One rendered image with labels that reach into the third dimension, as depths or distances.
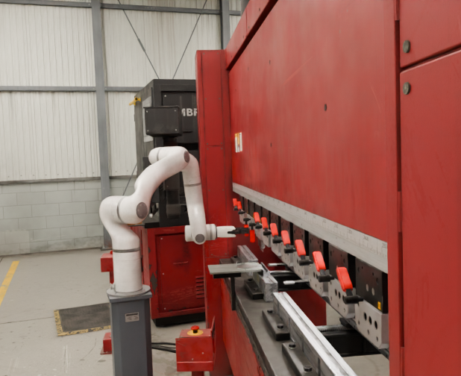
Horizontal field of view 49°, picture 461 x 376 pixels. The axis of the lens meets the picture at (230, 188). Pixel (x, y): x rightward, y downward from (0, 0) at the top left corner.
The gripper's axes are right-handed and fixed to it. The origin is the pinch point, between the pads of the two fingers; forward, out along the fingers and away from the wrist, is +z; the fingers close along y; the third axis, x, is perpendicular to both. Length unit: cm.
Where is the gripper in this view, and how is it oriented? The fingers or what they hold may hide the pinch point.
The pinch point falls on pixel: (244, 230)
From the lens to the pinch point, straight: 271.3
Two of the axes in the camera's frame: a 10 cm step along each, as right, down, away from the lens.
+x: -0.4, -10.0, -0.6
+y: 1.2, 0.6, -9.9
